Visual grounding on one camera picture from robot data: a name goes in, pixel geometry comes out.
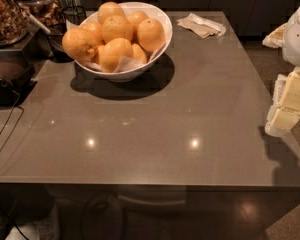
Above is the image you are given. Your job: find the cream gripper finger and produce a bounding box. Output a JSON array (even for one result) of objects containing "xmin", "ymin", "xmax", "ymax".
[
  {"xmin": 270, "ymin": 108, "xmax": 300, "ymax": 131},
  {"xmin": 279, "ymin": 67, "xmax": 300, "ymax": 114}
]

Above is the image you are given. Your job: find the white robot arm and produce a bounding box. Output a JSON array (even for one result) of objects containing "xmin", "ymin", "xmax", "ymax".
[{"xmin": 262, "ymin": 6, "xmax": 300, "ymax": 137}]

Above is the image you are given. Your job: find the white ceramic bowl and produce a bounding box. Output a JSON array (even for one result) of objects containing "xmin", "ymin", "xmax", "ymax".
[{"xmin": 76, "ymin": 2, "xmax": 173, "ymax": 82}]

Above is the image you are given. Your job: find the crumpled paper napkin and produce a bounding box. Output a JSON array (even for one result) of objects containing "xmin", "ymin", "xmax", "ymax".
[{"xmin": 177, "ymin": 13, "xmax": 227, "ymax": 38}]

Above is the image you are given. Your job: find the small orange front right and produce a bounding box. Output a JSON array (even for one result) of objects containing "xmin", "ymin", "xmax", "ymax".
[{"xmin": 132, "ymin": 43, "xmax": 148, "ymax": 64}]

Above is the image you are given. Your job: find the large orange front left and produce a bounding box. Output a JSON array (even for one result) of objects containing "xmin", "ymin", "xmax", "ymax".
[{"xmin": 62, "ymin": 27, "xmax": 98, "ymax": 62}]

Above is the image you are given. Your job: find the glass jar with dried snacks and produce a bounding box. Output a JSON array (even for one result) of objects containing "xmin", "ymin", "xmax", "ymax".
[{"xmin": 17, "ymin": 0, "xmax": 64, "ymax": 27}]

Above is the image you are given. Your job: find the black appliance on left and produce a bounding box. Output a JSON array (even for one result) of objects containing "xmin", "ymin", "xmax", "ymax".
[{"xmin": 0, "ymin": 53, "xmax": 38, "ymax": 107}]

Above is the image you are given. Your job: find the glass jar of nuts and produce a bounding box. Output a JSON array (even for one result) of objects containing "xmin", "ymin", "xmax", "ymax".
[{"xmin": 0, "ymin": 0, "xmax": 28, "ymax": 48}]

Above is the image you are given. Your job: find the black wire cup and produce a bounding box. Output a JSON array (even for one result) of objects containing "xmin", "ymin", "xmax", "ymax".
[{"xmin": 62, "ymin": 6, "xmax": 86, "ymax": 25}]

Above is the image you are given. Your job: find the black power cable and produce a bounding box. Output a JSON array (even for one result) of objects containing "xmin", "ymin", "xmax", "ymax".
[{"xmin": 0, "ymin": 77, "xmax": 26, "ymax": 240}]

